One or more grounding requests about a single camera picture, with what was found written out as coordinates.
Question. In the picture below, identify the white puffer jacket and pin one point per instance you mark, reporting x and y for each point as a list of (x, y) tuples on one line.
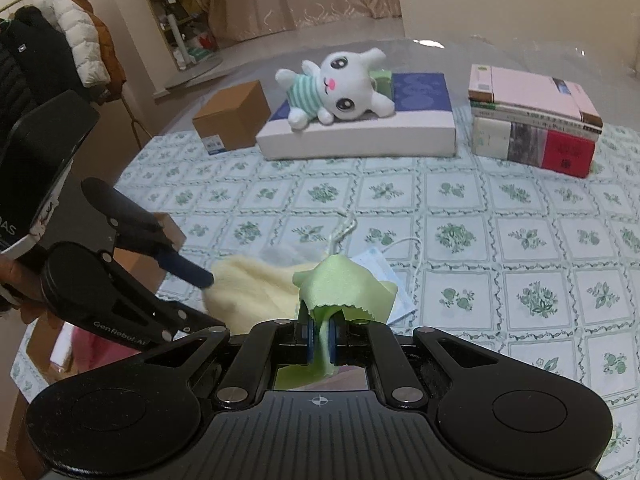
[(80, 40)]

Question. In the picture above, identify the flat white box blue top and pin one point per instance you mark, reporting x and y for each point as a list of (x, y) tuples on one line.
[(360, 135)]

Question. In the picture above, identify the thin white book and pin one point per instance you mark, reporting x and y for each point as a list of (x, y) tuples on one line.
[(500, 111)]

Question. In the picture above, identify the pink cover book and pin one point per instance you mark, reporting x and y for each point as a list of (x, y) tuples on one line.
[(530, 90)]

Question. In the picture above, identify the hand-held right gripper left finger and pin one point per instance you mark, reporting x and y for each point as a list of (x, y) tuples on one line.
[(310, 342)]

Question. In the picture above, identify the brown jacket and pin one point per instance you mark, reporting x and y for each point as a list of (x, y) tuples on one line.
[(112, 65)]

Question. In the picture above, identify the small closed cardboard box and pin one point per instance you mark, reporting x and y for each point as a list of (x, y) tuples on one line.
[(235, 115)]

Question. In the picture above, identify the cluttered storage shelf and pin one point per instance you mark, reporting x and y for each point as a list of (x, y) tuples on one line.
[(170, 15)]

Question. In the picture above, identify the metal clothes rack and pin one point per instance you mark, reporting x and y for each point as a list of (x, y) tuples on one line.
[(131, 119)]

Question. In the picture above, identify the pale yellow cloth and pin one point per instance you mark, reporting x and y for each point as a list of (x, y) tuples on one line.
[(255, 295)]

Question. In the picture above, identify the light green cloth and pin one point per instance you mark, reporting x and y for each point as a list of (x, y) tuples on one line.
[(345, 280)]

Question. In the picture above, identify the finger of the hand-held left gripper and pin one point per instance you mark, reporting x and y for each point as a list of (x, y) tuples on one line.
[(195, 322), (190, 271)]

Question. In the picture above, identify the white bunny plush toy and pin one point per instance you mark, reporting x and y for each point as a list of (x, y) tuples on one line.
[(345, 80)]

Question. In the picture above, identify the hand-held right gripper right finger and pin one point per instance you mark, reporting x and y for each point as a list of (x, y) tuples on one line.
[(336, 345)]

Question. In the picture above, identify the person's left hand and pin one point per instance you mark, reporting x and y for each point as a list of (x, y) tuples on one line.
[(15, 280)]

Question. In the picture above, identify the blue face mask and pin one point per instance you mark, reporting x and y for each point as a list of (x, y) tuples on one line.
[(375, 262)]

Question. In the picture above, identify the thick red white book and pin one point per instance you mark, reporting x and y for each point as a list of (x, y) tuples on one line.
[(565, 152)]

